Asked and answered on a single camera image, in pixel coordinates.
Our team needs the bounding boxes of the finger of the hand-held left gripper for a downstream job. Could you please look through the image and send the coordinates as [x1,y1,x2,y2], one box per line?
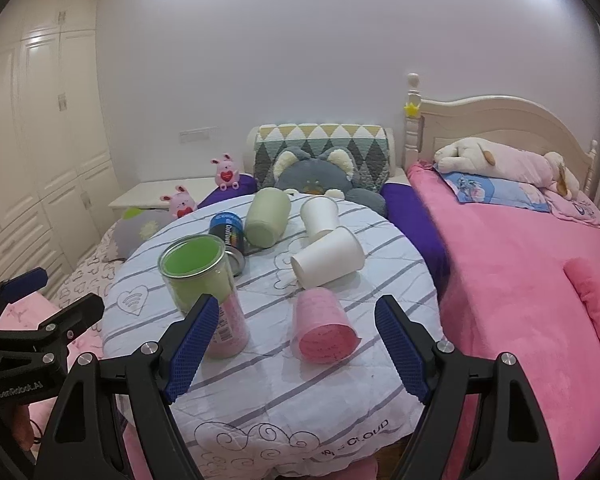
[0,267,49,331]
[0,294,105,356]

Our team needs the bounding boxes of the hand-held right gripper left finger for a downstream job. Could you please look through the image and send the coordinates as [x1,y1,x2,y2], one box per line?
[32,294,220,480]

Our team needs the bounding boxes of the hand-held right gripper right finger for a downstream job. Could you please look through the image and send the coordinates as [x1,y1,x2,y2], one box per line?
[375,295,556,480]

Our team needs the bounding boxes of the pink cup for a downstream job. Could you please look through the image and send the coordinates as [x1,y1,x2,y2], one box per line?
[291,287,362,365]

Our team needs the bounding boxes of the large white paper cup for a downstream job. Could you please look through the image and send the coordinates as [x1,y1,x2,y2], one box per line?
[290,226,366,288]

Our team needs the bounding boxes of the pale green cup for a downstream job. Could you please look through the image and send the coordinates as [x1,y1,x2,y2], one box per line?
[243,187,292,248]

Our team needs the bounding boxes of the small white paper cup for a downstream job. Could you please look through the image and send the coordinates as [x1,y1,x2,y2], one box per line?
[300,196,341,243]

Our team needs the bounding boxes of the pink printed cloth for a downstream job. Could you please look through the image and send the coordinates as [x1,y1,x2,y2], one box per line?
[0,290,151,480]

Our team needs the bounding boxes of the heart print bedsheet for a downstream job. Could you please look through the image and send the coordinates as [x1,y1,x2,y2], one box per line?
[50,220,131,311]

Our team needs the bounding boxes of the clear canister with green lid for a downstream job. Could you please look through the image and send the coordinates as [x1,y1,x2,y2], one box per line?
[157,235,252,360]

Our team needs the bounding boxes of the grey flower pillow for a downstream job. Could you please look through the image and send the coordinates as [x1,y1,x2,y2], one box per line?
[107,207,173,261]

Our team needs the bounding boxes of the white striped tablecloth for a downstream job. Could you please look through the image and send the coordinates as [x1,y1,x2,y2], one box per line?
[100,192,443,466]

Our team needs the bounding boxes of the pink fleece blanket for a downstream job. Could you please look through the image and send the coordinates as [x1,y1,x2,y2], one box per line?
[407,160,600,480]

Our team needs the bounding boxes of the blue can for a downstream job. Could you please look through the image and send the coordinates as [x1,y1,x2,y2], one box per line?
[208,211,247,277]

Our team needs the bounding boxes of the white nightstand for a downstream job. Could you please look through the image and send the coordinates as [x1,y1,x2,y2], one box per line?
[108,177,221,211]

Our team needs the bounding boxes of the pink bunny plush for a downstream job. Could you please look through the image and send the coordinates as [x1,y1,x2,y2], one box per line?
[161,185,198,220]
[210,152,241,191]

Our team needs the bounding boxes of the cream wardrobe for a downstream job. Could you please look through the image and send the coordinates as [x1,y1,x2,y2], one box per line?
[0,0,123,281]

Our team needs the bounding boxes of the blue printed pillow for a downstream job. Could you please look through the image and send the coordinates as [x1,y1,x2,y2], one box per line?
[437,170,551,213]

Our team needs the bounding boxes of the triangle pattern knit cover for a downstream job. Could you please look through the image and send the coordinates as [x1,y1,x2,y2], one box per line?
[252,123,391,193]

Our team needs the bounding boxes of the pink fleece pillow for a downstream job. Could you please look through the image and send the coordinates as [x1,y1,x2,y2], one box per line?
[562,230,600,361]

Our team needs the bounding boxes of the grey cat cushion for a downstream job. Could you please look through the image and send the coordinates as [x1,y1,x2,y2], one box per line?
[272,146,387,216]

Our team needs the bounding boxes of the white and pink plush dog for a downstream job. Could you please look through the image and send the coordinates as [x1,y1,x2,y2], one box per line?
[434,137,581,198]

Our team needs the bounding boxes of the cream wooden bed headboard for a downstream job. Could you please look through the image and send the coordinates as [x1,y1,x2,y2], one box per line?
[404,72,600,196]

